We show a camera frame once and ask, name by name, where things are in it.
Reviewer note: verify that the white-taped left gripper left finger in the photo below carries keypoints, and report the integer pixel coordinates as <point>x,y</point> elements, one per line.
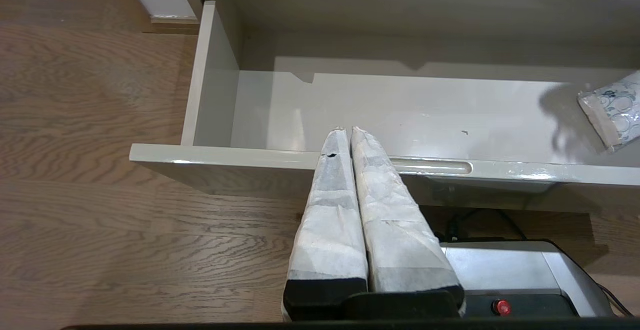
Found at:
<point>330,220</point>

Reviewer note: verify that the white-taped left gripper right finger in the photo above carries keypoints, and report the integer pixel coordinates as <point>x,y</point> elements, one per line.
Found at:
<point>395,235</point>

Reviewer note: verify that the silver black robot base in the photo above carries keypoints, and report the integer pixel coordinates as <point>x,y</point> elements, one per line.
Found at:
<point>500,265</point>

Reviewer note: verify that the patterned tissue pack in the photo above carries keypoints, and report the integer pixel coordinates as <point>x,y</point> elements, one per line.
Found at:
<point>617,110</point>

